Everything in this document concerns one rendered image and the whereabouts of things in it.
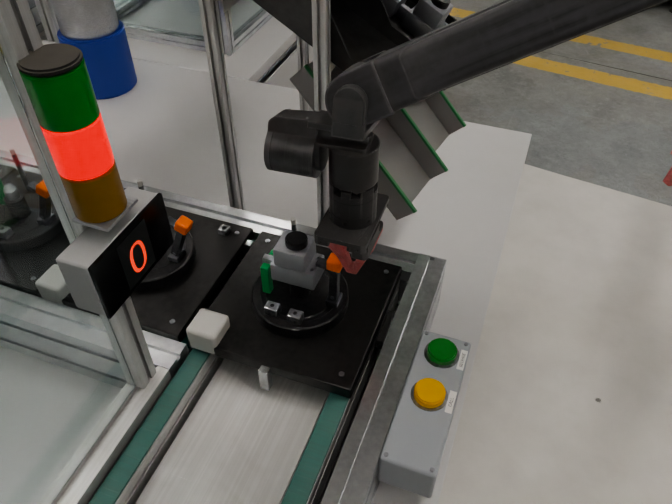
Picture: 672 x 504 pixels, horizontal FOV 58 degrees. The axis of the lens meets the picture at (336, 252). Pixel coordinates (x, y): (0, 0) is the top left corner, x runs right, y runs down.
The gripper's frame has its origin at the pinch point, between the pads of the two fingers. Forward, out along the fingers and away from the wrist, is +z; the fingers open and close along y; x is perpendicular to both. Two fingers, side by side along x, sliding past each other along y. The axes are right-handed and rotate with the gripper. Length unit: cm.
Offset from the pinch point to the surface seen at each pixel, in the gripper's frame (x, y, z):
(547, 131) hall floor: 27, -222, 106
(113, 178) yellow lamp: -17.1, 18.6, -23.3
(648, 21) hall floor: 74, -375, 105
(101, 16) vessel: -81, -59, 0
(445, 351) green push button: 14.1, 1.8, 9.6
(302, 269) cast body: -6.2, 2.1, 0.5
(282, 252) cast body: -9.0, 2.0, -1.7
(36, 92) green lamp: -19.5, 21.4, -33.0
